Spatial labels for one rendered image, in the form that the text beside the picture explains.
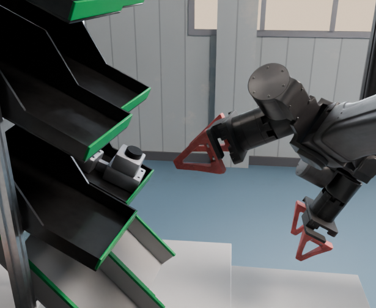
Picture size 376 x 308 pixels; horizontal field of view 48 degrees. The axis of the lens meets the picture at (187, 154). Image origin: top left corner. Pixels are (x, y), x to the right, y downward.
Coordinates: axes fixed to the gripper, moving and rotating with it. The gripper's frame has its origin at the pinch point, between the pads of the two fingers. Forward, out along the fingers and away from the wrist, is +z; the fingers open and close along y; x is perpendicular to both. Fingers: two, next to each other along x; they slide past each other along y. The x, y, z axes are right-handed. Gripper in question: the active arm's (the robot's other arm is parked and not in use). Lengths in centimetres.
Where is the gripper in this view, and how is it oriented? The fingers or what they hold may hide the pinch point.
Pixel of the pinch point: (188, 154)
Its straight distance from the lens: 69.6
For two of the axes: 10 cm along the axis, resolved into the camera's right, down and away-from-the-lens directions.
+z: -8.8, 3.4, 3.4
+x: 4.1, 9.0, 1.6
